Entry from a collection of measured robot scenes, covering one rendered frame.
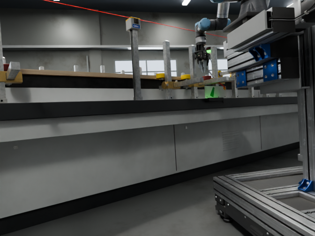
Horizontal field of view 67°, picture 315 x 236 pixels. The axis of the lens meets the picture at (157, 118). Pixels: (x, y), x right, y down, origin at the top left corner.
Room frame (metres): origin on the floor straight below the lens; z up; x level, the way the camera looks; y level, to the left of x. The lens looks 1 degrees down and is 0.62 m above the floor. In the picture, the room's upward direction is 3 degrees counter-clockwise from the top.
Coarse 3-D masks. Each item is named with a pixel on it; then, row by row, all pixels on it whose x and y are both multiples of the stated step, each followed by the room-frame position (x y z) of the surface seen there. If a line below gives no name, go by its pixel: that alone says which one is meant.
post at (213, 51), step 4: (212, 48) 1.97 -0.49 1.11; (216, 48) 1.98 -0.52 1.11; (212, 52) 1.98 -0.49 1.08; (216, 52) 1.98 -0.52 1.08; (212, 56) 1.98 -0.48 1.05; (216, 56) 1.98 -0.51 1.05; (212, 60) 1.98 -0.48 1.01; (216, 60) 1.97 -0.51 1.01; (212, 64) 1.98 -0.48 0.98; (216, 64) 1.97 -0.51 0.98; (212, 68) 1.98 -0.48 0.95; (216, 68) 1.97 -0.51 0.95; (212, 72) 1.98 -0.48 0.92; (216, 72) 1.97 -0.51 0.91; (216, 76) 1.97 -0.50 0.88; (216, 84) 1.96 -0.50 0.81
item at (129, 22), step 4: (128, 20) 1.52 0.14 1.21; (132, 20) 1.50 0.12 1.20; (128, 24) 1.52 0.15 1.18; (132, 24) 1.50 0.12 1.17; (136, 24) 1.52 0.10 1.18; (140, 24) 1.54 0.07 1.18; (128, 28) 1.52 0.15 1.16; (132, 28) 1.51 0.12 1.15; (136, 28) 1.52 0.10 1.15; (140, 28) 1.53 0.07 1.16
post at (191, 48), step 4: (192, 48) 1.82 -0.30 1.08; (192, 52) 1.82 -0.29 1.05; (192, 56) 1.82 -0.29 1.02; (192, 60) 1.82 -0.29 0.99; (192, 64) 1.82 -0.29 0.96; (192, 68) 1.82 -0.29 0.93; (192, 72) 1.82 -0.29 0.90; (192, 76) 1.83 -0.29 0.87; (196, 76) 1.84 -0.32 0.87; (192, 88) 1.83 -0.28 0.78; (196, 88) 1.83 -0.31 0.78; (192, 92) 1.83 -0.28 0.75; (196, 92) 1.83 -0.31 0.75
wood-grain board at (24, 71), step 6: (24, 72) 1.33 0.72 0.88; (30, 72) 1.34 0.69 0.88; (36, 72) 1.36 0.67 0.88; (42, 72) 1.38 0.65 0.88; (48, 72) 1.40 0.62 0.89; (54, 72) 1.42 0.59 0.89; (60, 72) 1.44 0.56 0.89; (66, 72) 1.46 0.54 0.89; (72, 72) 1.48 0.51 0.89; (78, 72) 1.50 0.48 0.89; (84, 72) 1.52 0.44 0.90; (90, 72) 1.54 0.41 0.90; (126, 78) 1.72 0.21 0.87; (132, 78) 1.74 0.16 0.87; (144, 78) 1.78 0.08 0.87; (150, 78) 1.81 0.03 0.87; (156, 78) 1.84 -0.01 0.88; (174, 78) 1.95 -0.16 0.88; (180, 78) 1.99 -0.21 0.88
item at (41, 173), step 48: (48, 96) 1.42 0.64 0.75; (96, 96) 1.59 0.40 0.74; (144, 96) 1.81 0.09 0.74; (240, 96) 2.51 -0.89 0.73; (0, 144) 1.27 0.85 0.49; (48, 144) 1.41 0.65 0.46; (96, 144) 1.58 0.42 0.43; (144, 144) 1.80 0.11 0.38; (192, 144) 2.08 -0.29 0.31; (240, 144) 2.48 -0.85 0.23; (288, 144) 3.12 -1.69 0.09; (0, 192) 1.26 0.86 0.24; (48, 192) 1.40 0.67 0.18; (96, 192) 1.57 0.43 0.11; (144, 192) 1.81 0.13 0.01
